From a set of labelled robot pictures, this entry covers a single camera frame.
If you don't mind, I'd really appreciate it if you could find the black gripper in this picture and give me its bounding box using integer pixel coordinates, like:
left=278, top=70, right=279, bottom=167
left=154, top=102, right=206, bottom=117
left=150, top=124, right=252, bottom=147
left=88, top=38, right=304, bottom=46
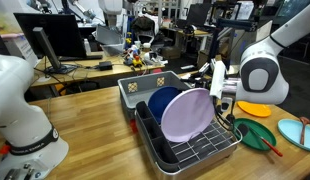
left=189, top=69, right=213, bottom=89

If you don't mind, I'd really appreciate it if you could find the dark blue plate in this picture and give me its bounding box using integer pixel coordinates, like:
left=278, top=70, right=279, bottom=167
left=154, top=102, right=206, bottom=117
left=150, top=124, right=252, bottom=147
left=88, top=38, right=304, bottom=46
left=147, top=85, right=183, bottom=125

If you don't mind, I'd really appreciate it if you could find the lilac plate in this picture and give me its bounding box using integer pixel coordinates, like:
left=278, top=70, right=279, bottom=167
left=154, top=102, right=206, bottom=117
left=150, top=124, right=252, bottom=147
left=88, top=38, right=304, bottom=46
left=160, top=87, right=216, bottom=144

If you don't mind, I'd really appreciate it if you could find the black rack cup holder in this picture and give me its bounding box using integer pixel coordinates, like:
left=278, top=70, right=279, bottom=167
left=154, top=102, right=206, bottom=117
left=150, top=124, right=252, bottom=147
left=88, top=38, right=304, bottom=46
left=224, top=113, right=237, bottom=127

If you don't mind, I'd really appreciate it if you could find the orange plate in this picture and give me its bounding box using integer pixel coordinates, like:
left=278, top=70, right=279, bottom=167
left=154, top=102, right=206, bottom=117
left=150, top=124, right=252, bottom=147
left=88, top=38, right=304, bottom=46
left=236, top=99, right=273, bottom=119

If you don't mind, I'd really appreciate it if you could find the green plate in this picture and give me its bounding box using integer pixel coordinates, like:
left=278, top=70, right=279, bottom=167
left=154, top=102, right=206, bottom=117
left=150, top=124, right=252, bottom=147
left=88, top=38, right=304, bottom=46
left=230, top=117, right=278, bottom=152

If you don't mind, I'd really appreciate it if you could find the pale turquoise plate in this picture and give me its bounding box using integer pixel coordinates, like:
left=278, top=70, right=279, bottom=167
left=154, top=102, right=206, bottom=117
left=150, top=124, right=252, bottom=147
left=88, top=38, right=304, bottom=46
left=277, top=118, right=310, bottom=153

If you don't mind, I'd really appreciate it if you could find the white printed paper booklet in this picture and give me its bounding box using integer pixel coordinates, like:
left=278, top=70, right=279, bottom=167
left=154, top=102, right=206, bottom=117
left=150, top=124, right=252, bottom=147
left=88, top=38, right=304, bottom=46
left=180, top=72, right=193, bottom=83

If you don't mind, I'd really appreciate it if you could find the cardboard box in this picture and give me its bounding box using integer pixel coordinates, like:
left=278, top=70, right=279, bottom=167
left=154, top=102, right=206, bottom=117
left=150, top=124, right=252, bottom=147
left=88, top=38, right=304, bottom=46
left=160, top=45, right=182, bottom=61

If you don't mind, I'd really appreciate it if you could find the wooden background desk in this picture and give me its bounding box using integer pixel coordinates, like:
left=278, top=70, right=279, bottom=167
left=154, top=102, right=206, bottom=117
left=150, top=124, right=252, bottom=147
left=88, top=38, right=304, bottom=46
left=159, top=25, right=214, bottom=51

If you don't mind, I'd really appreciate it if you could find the grey plastic bin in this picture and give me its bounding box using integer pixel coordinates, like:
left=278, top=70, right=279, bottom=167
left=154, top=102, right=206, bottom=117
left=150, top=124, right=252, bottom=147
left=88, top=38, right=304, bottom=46
left=117, top=70, right=194, bottom=122

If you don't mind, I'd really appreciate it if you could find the dark background monitor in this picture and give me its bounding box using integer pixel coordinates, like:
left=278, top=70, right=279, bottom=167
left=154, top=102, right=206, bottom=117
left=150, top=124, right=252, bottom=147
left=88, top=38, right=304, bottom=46
left=185, top=2, right=213, bottom=28

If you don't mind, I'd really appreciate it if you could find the red plastic piece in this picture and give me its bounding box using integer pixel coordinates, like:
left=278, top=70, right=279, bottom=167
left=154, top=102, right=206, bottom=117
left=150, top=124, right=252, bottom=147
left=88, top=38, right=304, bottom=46
left=129, top=119, right=139, bottom=135

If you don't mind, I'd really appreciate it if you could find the dark grey cutlery holder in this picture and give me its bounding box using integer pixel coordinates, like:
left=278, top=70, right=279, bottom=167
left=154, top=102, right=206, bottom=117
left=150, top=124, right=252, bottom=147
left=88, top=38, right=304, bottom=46
left=134, top=100, right=181, bottom=174

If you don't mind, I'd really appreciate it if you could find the black power adapter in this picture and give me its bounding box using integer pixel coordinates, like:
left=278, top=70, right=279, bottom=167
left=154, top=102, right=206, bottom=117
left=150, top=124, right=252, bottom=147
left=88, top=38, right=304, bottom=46
left=97, top=60, right=114, bottom=72

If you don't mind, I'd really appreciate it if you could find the light grey storage tub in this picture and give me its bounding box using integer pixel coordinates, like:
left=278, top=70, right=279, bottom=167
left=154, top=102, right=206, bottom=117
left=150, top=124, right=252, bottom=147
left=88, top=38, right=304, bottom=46
left=94, top=24, right=127, bottom=57

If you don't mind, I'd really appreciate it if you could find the white robot column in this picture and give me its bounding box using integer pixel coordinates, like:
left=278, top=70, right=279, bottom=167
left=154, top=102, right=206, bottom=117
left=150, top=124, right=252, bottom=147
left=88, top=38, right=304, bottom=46
left=97, top=0, right=124, bottom=29

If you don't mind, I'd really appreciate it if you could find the white plastic bottle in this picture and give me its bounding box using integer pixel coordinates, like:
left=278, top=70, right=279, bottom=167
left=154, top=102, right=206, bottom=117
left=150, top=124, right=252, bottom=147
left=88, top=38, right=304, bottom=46
left=83, top=38, right=92, bottom=56

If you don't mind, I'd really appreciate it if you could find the brown wooden spoon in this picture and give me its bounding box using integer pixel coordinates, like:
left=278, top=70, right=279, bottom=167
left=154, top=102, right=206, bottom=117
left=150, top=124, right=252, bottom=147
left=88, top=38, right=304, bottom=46
left=298, top=116, right=310, bottom=146

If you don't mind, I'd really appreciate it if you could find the black computer monitor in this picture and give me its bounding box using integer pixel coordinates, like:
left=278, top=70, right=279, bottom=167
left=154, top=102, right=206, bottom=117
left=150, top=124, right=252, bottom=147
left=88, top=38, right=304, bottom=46
left=13, top=12, right=89, bottom=62

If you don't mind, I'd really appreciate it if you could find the grey monitor stand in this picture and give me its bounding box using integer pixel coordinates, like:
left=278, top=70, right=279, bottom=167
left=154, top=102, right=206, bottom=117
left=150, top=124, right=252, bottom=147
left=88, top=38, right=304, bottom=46
left=32, top=27, right=79, bottom=76

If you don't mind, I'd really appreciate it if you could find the white box purple lid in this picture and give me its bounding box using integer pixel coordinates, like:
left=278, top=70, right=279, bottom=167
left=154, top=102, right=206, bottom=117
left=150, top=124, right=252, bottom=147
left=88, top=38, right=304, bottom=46
left=0, top=32, right=41, bottom=69

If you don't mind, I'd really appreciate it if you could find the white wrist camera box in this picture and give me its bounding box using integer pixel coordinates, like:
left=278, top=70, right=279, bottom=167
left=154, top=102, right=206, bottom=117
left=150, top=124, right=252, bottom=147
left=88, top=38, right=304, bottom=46
left=209, top=59, right=227, bottom=100

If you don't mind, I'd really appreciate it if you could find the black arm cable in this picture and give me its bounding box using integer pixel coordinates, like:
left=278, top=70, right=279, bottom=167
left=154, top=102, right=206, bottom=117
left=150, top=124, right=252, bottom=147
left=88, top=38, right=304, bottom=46
left=213, top=96, right=238, bottom=133

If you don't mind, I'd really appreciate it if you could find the black blue camera stand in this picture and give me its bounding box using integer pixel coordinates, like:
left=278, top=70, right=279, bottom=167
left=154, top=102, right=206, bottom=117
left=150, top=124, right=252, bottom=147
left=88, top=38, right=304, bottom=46
left=196, top=18, right=259, bottom=87

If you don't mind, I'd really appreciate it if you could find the steel wire dish rack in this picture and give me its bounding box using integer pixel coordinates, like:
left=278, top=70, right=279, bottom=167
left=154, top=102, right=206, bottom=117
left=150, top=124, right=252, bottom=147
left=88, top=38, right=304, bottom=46
left=134, top=99, right=244, bottom=180

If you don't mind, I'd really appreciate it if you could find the red handled knife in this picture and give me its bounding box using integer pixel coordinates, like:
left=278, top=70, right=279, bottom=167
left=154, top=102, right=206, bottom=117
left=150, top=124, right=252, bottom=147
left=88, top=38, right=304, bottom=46
left=247, top=127, right=284, bottom=158

